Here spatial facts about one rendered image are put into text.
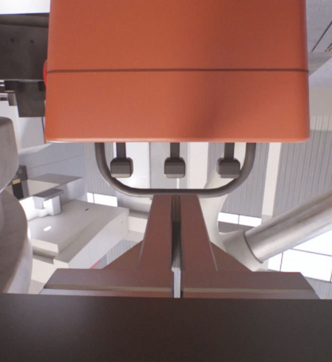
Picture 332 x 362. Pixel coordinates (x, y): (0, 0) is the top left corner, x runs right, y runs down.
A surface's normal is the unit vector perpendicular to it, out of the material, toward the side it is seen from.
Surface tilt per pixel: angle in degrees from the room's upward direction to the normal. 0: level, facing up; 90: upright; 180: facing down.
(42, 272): 90
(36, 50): 90
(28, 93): 90
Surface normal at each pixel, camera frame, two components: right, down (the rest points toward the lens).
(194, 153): -0.38, 0.26
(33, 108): 0.36, 0.26
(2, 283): 0.00, -0.96
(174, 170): -0.03, 0.28
